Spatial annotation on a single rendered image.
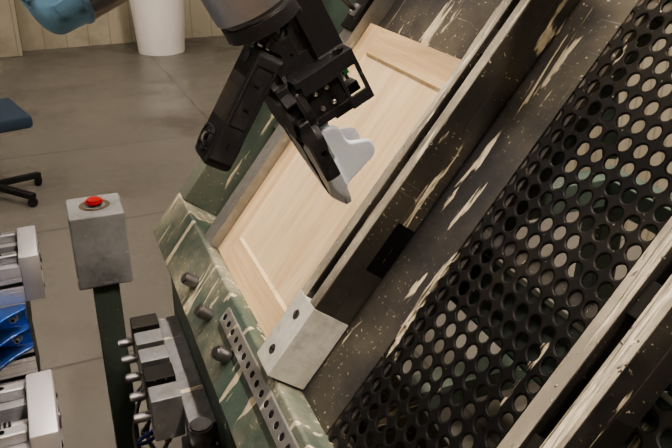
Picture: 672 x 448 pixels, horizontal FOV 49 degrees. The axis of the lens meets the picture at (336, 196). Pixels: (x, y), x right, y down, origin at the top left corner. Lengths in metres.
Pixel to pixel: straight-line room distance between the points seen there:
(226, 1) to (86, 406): 2.17
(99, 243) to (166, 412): 0.49
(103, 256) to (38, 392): 0.72
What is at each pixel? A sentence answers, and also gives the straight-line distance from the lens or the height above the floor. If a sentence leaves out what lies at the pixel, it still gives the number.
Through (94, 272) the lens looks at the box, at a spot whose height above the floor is 0.79.
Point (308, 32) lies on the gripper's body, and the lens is 0.66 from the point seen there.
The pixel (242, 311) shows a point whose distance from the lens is 1.32.
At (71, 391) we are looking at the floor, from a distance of 2.75.
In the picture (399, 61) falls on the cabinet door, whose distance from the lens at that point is 1.36.
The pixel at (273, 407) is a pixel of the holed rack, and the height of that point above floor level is 0.90.
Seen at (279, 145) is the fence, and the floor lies 1.10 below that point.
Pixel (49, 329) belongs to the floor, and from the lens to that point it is 3.11.
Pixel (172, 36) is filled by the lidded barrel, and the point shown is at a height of 0.18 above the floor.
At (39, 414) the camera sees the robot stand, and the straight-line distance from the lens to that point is 1.02.
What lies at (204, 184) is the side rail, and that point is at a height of 0.94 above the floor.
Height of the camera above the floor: 1.61
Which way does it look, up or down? 23 degrees down
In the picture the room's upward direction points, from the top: straight up
